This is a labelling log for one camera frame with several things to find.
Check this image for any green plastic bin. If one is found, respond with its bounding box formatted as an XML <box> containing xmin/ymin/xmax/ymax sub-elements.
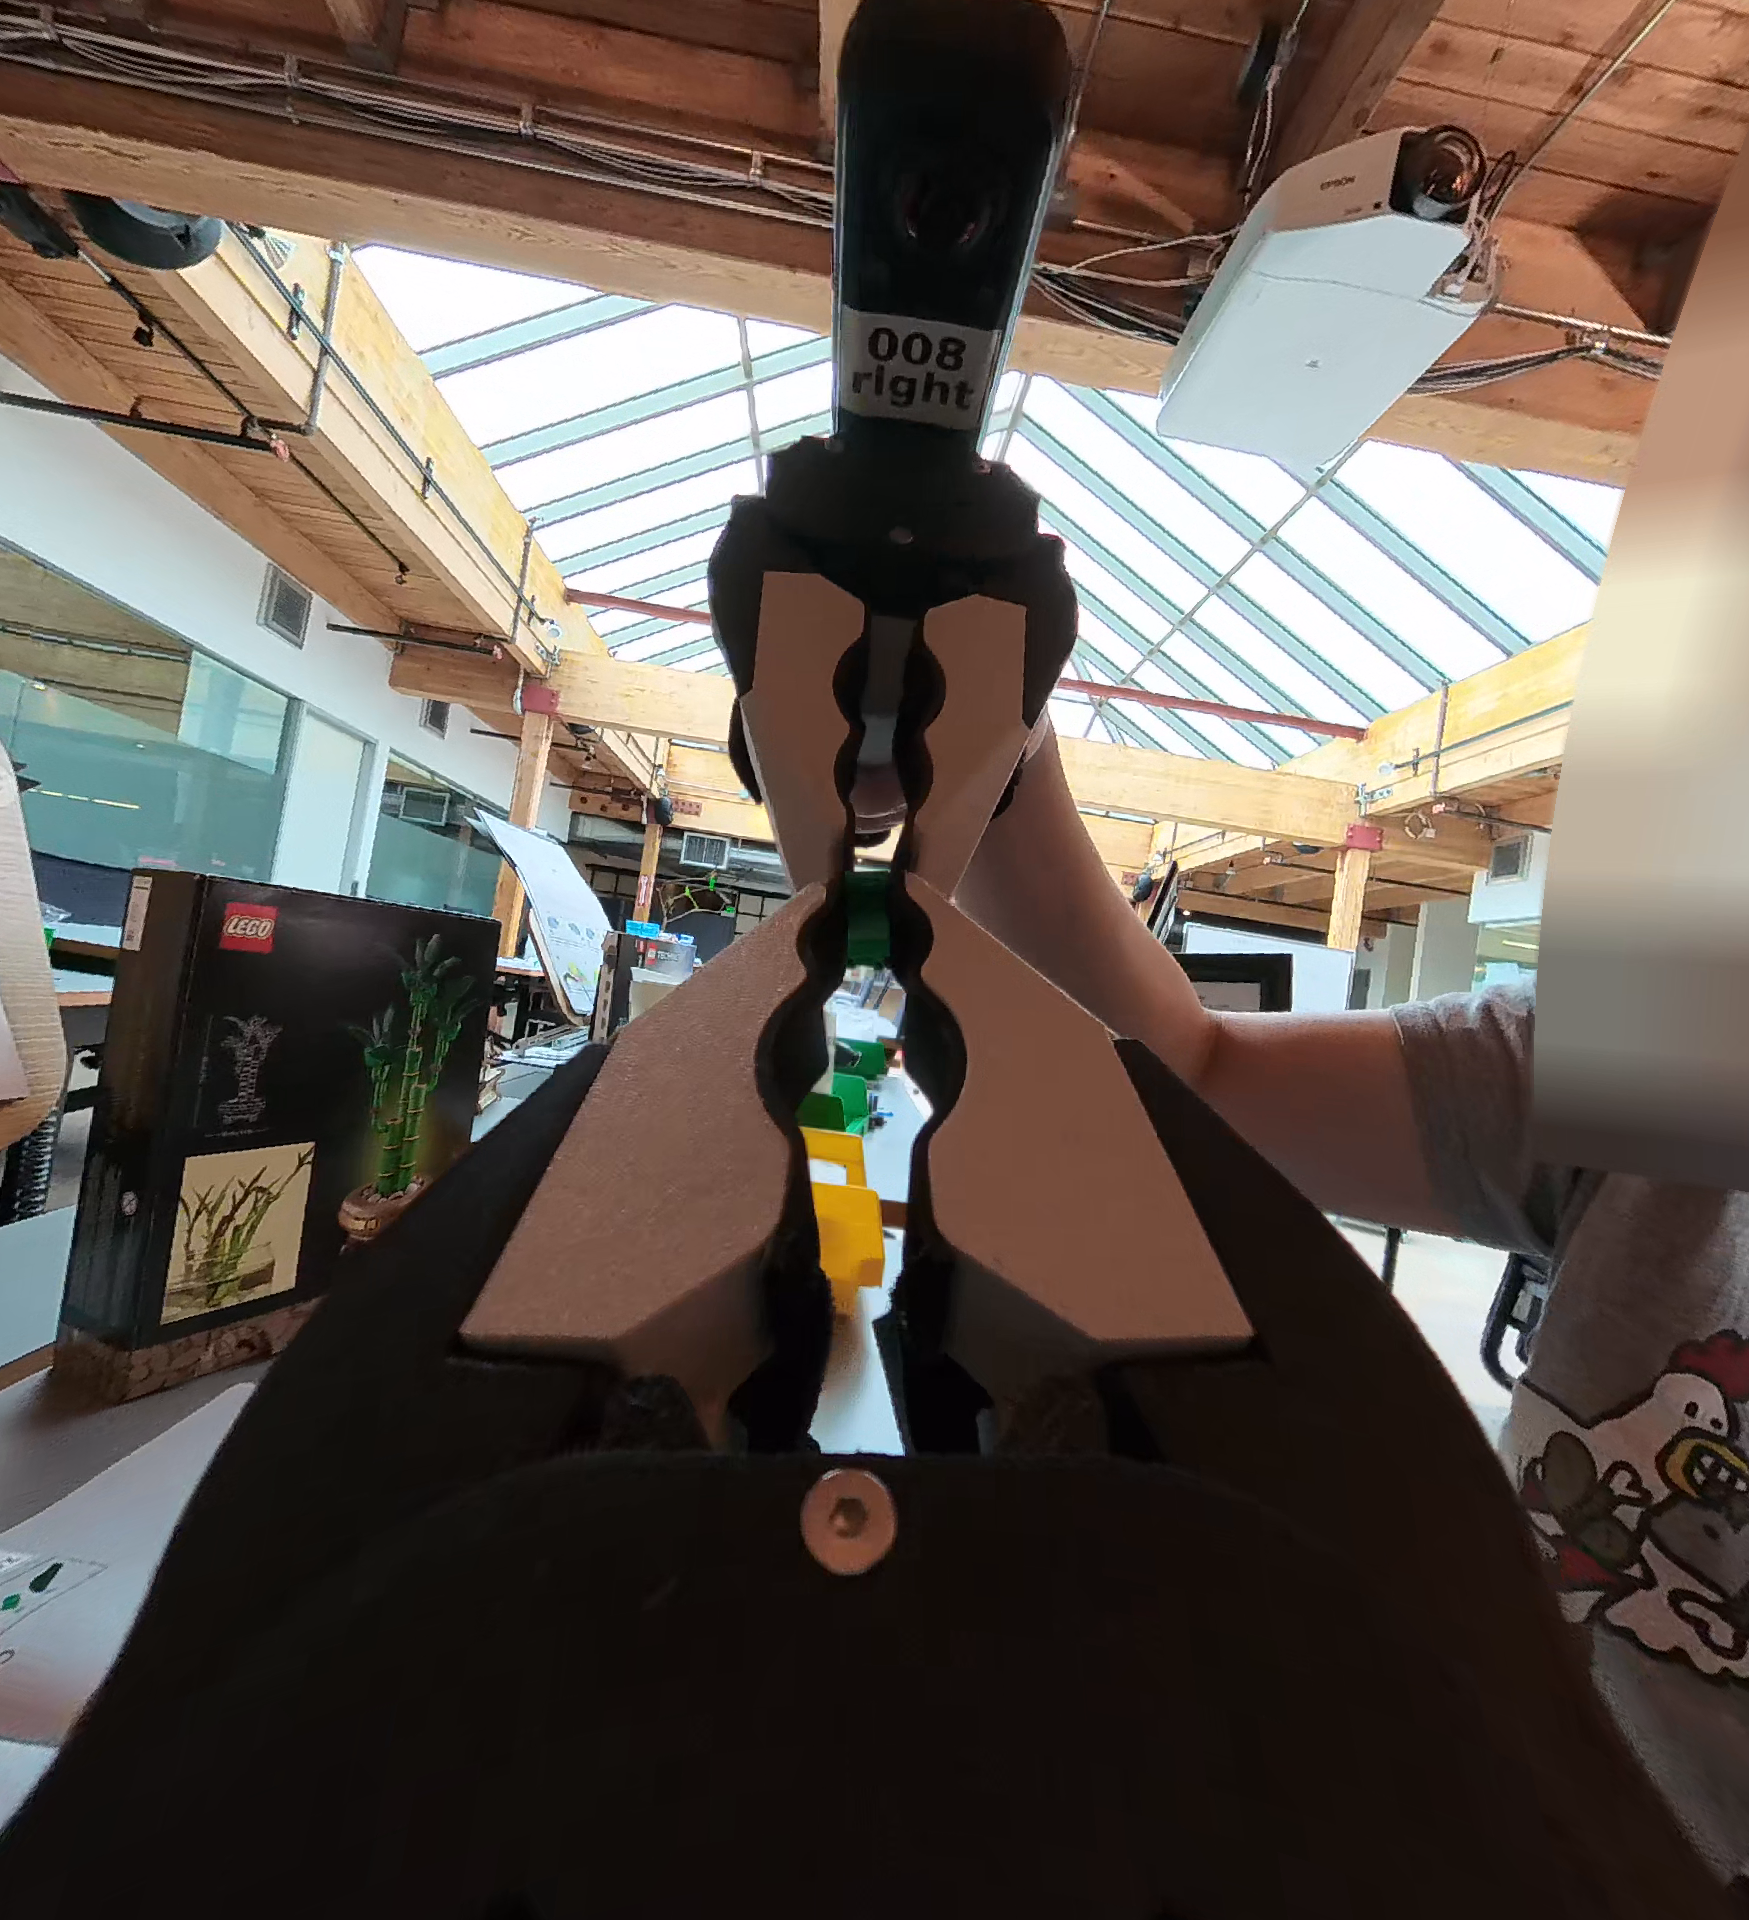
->
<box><xmin>799</xmin><ymin>1035</ymin><xmax>876</xmax><ymax>1133</ymax></box>

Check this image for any yellow plastic bin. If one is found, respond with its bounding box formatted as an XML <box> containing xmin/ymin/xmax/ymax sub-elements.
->
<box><xmin>801</xmin><ymin>1125</ymin><xmax>887</xmax><ymax>1313</ymax></box>

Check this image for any black lego set box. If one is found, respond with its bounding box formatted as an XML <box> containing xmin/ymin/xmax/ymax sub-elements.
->
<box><xmin>53</xmin><ymin>867</ymin><xmax>503</xmax><ymax>1403</ymax></box>

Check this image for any lego instruction booklet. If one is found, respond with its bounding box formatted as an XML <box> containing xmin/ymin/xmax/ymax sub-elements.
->
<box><xmin>0</xmin><ymin>1545</ymin><xmax>118</xmax><ymax>1920</ymax></box>

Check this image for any leaning white poster board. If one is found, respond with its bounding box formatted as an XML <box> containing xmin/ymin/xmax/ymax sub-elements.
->
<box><xmin>476</xmin><ymin>810</ymin><xmax>612</xmax><ymax>1022</ymax></box>

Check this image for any person's grey printed t-shirt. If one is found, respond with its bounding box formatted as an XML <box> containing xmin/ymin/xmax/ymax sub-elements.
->
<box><xmin>1391</xmin><ymin>982</ymin><xmax>1749</xmax><ymax>1920</ymax></box>

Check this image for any person's right forearm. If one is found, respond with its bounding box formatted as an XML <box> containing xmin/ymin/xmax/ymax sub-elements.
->
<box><xmin>949</xmin><ymin>718</ymin><xmax>1416</xmax><ymax>1238</ymax></box>

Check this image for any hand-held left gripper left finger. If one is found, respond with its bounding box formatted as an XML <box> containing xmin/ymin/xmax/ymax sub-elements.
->
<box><xmin>457</xmin><ymin>882</ymin><xmax>834</xmax><ymax>1449</ymax></box>

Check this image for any white ceiling projector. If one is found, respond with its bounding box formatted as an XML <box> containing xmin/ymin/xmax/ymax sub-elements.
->
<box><xmin>1155</xmin><ymin>122</ymin><xmax>1505</xmax><ymax>482</ymax></box>

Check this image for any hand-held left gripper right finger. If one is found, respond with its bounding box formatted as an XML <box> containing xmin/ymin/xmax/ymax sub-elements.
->
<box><xmin>874</xmin><ymin>877</ymin><xmax>1255</xmax><ymax>1455</ymax></box>

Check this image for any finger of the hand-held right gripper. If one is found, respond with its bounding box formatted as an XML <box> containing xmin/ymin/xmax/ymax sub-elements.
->
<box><xmin>893</xmin><ymin>597</ymin><xmax>1050</xmax><ymax>901</ymax></box>
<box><xmin>738</xmin><ymin>570</ymin><xmax>876</xmax><ymax>905</ymax></box>

